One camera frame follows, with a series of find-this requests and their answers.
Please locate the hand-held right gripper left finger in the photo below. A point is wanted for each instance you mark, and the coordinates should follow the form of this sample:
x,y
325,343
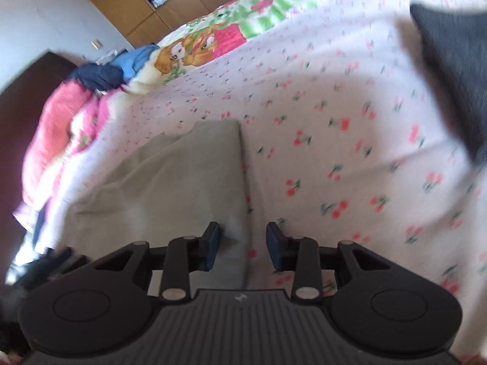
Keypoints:
x,y
212,247

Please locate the wooden wardrobe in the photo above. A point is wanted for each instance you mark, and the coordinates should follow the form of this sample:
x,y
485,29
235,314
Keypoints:
x,y
114,3

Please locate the navy blue garment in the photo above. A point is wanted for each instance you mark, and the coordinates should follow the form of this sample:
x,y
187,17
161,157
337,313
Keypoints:
x,y
97,78

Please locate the dark brown headboard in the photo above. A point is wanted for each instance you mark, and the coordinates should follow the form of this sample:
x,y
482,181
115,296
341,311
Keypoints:
x,y
19,121

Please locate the folded dark grey pants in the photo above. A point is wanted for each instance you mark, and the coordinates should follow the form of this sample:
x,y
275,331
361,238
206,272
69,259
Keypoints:
x,y
452,68

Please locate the pink pillow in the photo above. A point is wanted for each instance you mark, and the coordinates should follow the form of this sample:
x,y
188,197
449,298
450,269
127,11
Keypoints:
x,y
49,137

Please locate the cherry print bed quilt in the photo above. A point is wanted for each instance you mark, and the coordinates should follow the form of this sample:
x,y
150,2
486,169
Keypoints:
x,y
323,83

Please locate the wall switch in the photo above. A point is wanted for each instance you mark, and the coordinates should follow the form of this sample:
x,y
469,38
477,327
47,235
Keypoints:
x,y
97,43

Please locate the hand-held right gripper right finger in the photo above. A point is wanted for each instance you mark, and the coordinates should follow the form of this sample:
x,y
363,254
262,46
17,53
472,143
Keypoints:
x,y
274,249

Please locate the light grey-green pants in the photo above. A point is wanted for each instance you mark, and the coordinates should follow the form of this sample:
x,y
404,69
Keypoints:
x,y
182,182

